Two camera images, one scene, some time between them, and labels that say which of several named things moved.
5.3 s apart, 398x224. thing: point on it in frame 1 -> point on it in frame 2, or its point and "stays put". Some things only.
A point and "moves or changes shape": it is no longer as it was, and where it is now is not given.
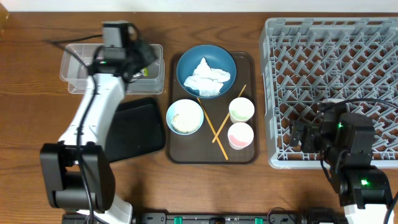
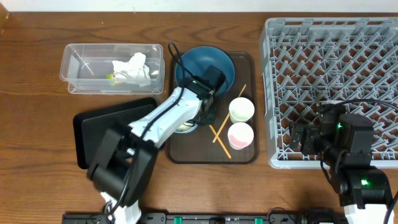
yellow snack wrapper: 143,71 moves or changes shape
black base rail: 226,218 stays put
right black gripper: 311,130 stays put
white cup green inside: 241,109 stays put
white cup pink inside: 240,135 stays put
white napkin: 208,81 moves or changes shape
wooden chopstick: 226,119 stays put
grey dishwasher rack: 308,61 stays put
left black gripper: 144,54 -> 206,112
